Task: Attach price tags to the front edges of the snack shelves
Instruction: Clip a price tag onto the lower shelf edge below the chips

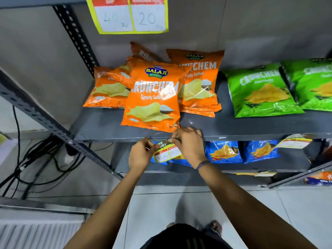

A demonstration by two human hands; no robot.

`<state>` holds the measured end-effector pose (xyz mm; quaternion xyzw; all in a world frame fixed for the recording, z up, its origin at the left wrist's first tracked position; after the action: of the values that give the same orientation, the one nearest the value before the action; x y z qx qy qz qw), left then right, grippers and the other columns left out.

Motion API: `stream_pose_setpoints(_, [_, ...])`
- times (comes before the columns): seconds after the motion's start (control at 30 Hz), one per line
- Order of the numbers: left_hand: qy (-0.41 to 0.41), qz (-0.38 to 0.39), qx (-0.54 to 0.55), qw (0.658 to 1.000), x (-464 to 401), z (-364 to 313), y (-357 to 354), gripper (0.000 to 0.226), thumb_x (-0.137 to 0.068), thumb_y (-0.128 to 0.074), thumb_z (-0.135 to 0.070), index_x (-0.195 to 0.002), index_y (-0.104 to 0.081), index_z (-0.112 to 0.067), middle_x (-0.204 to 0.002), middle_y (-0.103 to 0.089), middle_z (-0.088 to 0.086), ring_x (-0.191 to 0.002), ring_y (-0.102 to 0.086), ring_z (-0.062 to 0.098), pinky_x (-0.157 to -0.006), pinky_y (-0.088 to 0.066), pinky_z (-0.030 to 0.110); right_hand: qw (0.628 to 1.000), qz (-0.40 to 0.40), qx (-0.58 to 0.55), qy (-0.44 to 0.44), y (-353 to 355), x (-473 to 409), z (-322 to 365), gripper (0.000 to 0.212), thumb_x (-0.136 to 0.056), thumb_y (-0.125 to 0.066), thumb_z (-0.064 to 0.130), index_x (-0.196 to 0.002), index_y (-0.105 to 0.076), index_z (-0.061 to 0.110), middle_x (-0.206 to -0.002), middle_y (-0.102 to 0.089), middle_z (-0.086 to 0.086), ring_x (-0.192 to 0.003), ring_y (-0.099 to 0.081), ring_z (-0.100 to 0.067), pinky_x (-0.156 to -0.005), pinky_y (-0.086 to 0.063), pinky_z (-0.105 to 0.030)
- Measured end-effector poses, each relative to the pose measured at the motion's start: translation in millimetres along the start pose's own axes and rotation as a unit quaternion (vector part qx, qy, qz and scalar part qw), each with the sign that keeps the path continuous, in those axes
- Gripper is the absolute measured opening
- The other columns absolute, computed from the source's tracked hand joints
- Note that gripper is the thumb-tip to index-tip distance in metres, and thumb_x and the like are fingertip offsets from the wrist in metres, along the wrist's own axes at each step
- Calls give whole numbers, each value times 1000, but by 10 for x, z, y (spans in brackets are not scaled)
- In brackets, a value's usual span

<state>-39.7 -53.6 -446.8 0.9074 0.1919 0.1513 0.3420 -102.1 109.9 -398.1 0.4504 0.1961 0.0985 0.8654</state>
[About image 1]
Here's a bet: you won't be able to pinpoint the person's left hand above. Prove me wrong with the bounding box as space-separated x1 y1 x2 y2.
128 137 161 173

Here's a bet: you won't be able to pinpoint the yellow-edged shelf price tag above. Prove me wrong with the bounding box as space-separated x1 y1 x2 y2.
275 134 313 149

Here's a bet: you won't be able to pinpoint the grey metal shelving rack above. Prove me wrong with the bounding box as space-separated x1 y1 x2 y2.
0 0 332 190

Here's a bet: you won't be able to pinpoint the large yellow double price tag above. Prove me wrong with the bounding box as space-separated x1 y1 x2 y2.
85 0 169 35

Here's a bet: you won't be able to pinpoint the person's right foot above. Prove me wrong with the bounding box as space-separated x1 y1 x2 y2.
204 220 223 237

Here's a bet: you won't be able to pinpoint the person's right forearm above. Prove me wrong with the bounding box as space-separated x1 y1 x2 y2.
198 163 318 249

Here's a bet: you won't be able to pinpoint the small yellow-edged price tag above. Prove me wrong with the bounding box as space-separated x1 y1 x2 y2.
150 139 183 163

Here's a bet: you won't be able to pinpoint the bundle of black cables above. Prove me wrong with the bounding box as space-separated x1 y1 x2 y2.
0 105 114 200

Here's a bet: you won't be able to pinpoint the person's left forearm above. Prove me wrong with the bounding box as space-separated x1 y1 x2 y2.
63 167 146 249

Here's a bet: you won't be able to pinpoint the green chip packet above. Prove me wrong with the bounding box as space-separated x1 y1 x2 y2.
224 63 305 118
281 58 332 112

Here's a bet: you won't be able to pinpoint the orange and blue snack packet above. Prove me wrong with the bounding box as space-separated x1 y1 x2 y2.
303 170 332 186

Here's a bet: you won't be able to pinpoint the flat yellow shelf label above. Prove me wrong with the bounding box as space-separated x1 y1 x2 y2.
235 171 277 177

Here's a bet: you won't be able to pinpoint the blue chip packet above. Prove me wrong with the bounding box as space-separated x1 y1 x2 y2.
242 140 281 164
150 141 193 167
205 141 243 164

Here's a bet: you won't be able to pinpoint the person's black shorts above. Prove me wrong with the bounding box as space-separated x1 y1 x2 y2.
140 223 234 249

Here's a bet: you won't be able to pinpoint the person's right hand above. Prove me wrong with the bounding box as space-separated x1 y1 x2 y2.
171 127 207 169

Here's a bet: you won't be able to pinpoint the large orange chip packet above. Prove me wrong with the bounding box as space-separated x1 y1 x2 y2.
121 57 192 133

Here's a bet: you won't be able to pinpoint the white ribbed panel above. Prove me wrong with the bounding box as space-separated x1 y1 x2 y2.
0 220 85 249

